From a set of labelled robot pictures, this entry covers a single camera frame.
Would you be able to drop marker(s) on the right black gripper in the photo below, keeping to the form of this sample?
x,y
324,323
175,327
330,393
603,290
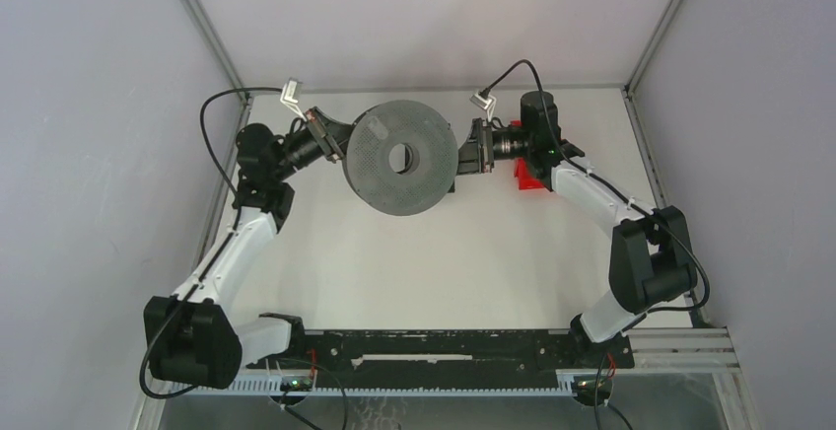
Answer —
x,y
471,159

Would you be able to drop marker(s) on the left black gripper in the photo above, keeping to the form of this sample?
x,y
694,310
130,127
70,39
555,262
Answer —
x,y
335,141

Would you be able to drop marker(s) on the dark grey cable spool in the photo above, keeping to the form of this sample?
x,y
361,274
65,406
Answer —
x,y
401,157

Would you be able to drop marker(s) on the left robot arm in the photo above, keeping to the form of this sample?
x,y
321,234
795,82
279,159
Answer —
x,y
190,338

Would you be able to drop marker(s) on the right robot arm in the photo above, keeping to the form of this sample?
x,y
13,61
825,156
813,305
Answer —
x,y
651,262

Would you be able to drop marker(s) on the red plastic bin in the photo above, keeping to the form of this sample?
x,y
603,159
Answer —
x,y
531,177

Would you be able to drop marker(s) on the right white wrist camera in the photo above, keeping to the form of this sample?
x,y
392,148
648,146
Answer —
x,y
486,102

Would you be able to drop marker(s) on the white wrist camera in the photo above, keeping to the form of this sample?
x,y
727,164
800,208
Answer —
x,y
486,102
289,99

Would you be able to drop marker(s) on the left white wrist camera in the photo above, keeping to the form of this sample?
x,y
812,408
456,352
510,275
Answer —
x,y
289,99

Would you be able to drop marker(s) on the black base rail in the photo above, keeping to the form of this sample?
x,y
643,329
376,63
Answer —
x,y
446,360

